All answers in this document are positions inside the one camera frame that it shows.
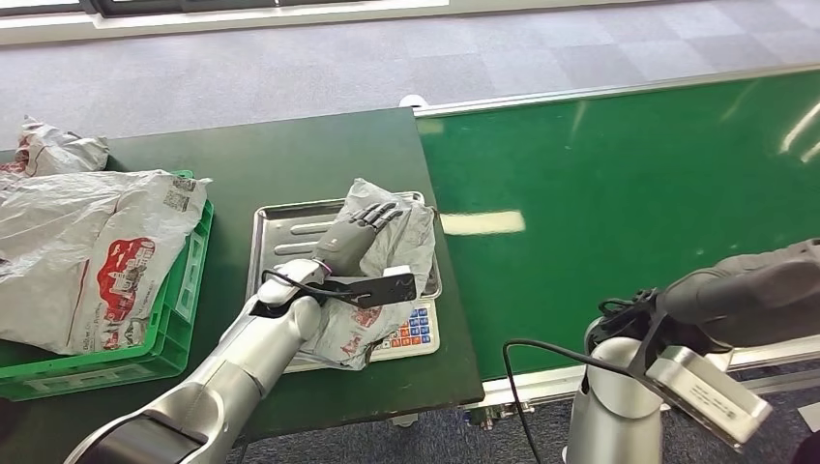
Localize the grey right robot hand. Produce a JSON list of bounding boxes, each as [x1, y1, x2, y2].
[[658, 239, 820, 352]]

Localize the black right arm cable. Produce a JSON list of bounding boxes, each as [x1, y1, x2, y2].
[[501, 338, 645, 464]]

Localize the green plastic crate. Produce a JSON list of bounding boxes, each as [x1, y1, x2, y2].
[[0, 169, 216, 403]]

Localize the green conveyor belt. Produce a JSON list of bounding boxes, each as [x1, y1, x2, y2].
[[416, 70, 820, 382]]

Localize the grey mailer package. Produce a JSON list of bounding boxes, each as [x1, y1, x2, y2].
[[299, 178, 438, 372]]

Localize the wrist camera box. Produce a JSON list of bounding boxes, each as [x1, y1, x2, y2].
[[642, 345, 774, 450], [332, 265, 419, 310]]

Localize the aluminium conveyor frame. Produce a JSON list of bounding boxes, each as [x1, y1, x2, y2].
[[413, 62, 820, 430]]

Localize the small white crumpled mailer bag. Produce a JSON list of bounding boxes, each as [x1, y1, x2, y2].
[[0, 115, 111, 181]]

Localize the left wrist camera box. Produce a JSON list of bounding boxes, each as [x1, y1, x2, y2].
[[332, 265, 419, 310]]

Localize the white electronic scale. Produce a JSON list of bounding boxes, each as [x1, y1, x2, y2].
[[283, 297, 443, 377]]

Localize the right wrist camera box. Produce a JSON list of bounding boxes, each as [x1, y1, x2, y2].
[[642, 345, 774, 450]]

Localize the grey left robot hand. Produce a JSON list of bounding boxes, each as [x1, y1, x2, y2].
[[311, 201, 405, 277]]

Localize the large white red-print mailer bag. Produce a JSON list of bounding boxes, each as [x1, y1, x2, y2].
[[0, 168, 212, 358]]

